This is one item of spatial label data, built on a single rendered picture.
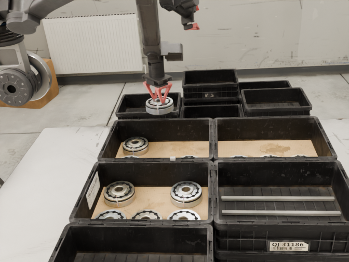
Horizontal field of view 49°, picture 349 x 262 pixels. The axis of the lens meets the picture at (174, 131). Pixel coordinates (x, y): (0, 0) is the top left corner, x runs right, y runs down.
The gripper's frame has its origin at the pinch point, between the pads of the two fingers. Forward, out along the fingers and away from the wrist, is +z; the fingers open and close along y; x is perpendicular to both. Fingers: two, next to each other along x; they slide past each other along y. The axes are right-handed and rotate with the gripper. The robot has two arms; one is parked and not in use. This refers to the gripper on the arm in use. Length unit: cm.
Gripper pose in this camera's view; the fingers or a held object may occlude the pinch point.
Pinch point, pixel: (158, 99)
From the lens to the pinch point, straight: 142.5
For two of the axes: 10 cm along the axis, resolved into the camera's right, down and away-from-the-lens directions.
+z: 0.6, 8.8, 4.6
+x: -7.6, 3.4, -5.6
